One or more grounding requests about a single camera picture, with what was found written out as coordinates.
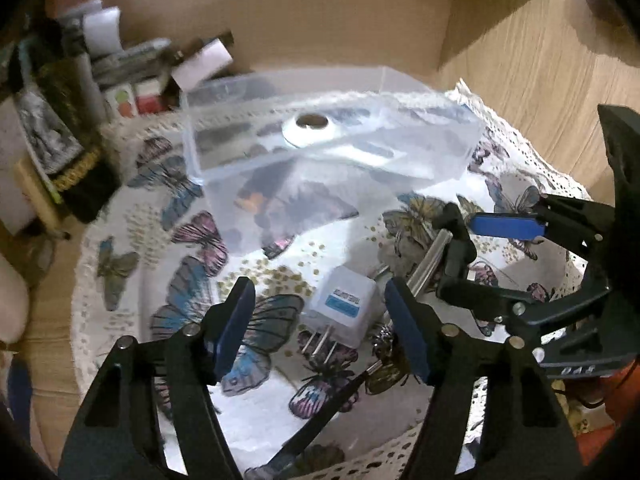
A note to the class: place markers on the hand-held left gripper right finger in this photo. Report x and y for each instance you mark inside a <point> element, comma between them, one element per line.
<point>407,332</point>

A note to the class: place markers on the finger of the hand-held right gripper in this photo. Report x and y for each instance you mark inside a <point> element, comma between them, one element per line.
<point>505,226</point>
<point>452,260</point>

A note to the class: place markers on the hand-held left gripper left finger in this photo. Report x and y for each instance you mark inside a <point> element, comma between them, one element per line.
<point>234,322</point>

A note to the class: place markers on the silver metal rod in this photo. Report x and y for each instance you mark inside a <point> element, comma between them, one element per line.
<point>429,262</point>

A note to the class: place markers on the clear plastic box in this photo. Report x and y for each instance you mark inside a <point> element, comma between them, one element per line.
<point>320,170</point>

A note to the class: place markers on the small shiny metal piece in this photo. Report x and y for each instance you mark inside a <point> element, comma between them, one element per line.
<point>386,341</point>

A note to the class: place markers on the white power adapter plug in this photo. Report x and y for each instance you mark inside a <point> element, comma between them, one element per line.
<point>340,305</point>

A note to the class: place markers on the butterfly printed lace tablecloth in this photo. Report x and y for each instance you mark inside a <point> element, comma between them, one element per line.
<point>150,280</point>

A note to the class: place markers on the red object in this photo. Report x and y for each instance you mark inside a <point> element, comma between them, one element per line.
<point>612,420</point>

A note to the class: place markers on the white tape roll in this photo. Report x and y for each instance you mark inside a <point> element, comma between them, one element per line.
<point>312,132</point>

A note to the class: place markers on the wooden stick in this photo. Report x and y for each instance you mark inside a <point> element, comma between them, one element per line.
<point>37,192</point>

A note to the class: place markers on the red small box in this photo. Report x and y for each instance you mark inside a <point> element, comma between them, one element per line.
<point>150,100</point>

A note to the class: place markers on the fruit print small box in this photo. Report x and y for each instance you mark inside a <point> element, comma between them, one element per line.
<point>121,102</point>

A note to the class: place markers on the dark patterned box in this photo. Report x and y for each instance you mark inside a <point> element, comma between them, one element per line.
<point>75,125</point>

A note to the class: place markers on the white small carton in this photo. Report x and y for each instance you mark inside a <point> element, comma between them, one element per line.
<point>202,65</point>

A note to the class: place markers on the grey patterned box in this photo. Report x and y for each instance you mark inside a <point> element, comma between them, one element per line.
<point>45,130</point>

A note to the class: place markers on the white paper roll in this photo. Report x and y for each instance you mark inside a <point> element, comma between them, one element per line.
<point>102,30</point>

